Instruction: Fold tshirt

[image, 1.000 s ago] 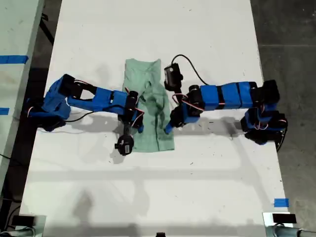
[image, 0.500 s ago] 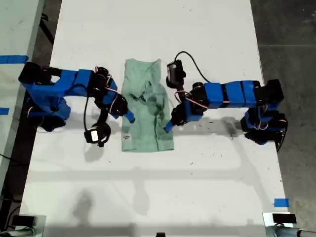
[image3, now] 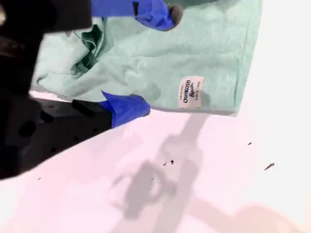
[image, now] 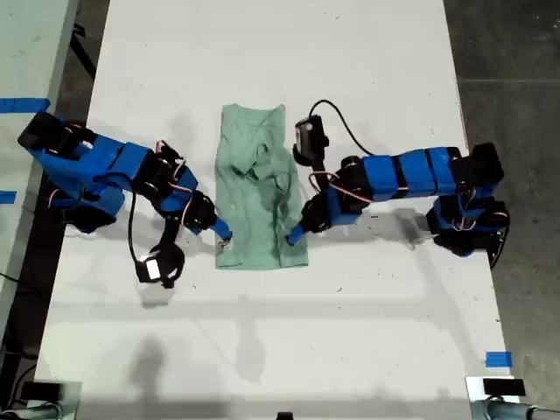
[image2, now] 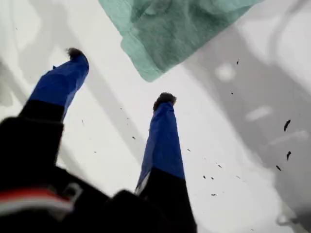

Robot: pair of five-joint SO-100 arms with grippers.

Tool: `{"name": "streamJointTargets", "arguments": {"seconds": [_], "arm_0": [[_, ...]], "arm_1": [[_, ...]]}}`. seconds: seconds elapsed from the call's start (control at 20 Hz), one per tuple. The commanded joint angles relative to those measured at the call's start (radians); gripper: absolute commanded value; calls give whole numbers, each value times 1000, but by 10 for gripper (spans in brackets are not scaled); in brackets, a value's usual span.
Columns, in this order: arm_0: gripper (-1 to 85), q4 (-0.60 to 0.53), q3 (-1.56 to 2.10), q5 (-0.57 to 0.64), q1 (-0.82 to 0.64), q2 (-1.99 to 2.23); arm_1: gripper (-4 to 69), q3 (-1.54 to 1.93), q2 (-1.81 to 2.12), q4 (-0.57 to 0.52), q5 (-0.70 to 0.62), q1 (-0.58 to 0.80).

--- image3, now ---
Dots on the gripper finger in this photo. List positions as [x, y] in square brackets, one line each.
[150, 13]
[121, 109]

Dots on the pale green T-shirt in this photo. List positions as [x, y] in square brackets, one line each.
[158, 68]

